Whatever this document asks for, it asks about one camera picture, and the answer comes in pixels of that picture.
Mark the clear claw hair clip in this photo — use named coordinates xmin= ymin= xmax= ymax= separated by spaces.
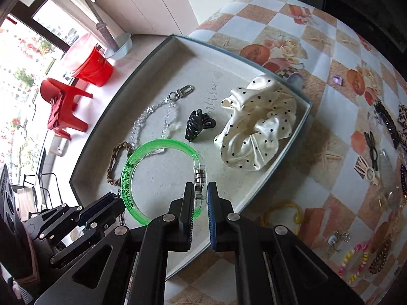
xmin=379 ymin=149 xmax=399 ymax=197

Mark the light blue basin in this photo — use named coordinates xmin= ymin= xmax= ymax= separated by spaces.
xmin=110 ymin=33 xmax=132 ymax=59

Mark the green translucent bangle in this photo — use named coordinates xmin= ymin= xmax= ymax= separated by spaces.
xmin=122 ymin=138 xmax=207 ymax=223

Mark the cream polka dot scrunchie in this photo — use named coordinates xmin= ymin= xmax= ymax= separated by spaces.
xmin=214 ymin=74 xmax=298 ymax=171

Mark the pastel spiral bracelet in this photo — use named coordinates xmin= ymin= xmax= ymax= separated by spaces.
xmin=338 ymin=243 xmax=370 ymax=285

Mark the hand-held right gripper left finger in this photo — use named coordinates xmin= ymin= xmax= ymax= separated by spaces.
xmin=33 ymin=182 xmax=195 ymax=305

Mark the black metal rack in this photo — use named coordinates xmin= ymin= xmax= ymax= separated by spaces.
xmin=22 ymin=172 xmax=56 ymax=213

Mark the brown leopard coil hair tie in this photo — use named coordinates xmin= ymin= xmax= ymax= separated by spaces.
xmin=369 ymin=238 xmax=393 ymax=275

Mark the checkered floral tablecloth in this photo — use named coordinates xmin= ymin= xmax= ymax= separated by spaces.
xmin=165 ymin=0 xmax=407 ymax=305

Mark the black claw hair clip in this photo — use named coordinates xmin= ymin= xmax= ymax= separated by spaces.
xmin=185 ymin=110 xmax=217 ymax=142

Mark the clear bead chain with clasp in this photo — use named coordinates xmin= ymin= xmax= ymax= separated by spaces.
xmin=130 ymin=85 xmax=194 ymax=153

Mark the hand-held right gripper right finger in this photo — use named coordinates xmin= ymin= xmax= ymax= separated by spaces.
xmin=207 ymin=181 xmax=365 ymax=305

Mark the white low cabinet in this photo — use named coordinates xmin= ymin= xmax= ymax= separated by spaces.
xmin=71 ymin=0 xmax=199 ymax=37

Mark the red plastic bucket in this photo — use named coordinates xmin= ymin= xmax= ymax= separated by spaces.
xmin=74 ymin=45 xmax=114 ymax=88

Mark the yellow hair tie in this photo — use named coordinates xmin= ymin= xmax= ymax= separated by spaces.
xmin=263 ymin=200 xmax=305 ymax=233

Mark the grey metal pole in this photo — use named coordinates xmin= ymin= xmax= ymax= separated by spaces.
xmin=81 ymin=0 xmax=115 ymax=54

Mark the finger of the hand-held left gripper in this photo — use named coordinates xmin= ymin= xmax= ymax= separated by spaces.
xmin=49 ymin=199 xmax=127 ymax=265
xmin=25 ymin=194 xmax=115 ymax=241

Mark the brown braided bracelet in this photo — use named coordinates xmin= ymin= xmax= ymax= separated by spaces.
xmin=107 ymin=141 xmax=132 ymax=185

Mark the shallow grey cardboard box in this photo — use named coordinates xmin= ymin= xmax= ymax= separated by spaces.
xmin=69 ymin=34 xmax=314 ymax=280

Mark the red plastic stool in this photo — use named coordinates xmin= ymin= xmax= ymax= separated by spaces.
xmin=40 ymin=78 xmax=94 ymax=140

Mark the black bow hair clip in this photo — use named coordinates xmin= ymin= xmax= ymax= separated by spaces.
xmin=363 ymin=131 xmax=380 ymax=171

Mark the striped clip with white ring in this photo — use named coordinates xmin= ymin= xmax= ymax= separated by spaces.
xmin=354 ymin=156 xmax=380 ymax=187

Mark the dark brown spiral hair tie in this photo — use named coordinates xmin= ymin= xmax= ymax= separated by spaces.
xmin=399 ymin=164 xmax=407 ymax=197

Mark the black braided hair barrette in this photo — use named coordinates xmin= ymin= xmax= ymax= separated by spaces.
xmin=373 ymin=101 xmax=400 ymax=149

